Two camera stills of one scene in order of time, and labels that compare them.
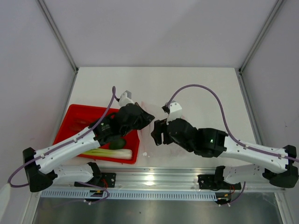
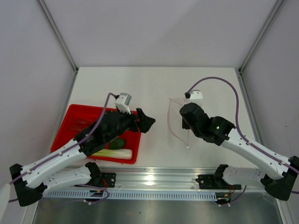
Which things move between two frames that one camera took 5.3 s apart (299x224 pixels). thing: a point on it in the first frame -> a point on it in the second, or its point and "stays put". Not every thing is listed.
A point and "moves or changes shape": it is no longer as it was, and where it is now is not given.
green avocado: [118, 144] stays put
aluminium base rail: [162, 178] stays put
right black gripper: [160, 127] -> [185, 125]
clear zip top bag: [148, 150] moves or changes shape
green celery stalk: [120, 154] stays put
